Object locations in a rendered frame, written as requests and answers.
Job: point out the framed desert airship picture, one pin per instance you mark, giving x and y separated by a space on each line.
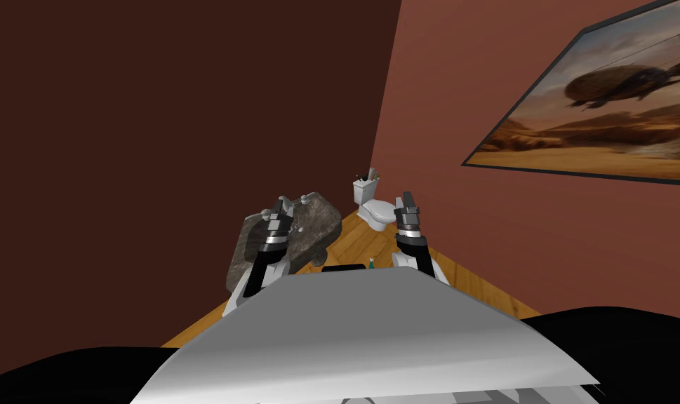
598 106

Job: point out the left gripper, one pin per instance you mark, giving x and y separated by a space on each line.
277 225

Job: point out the grey stone sink counter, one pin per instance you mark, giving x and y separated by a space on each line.
311 224

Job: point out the white toilet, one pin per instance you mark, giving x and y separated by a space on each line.
373 207

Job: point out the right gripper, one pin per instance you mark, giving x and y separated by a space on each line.
407 216

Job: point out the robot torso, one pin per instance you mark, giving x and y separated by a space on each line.
351 331

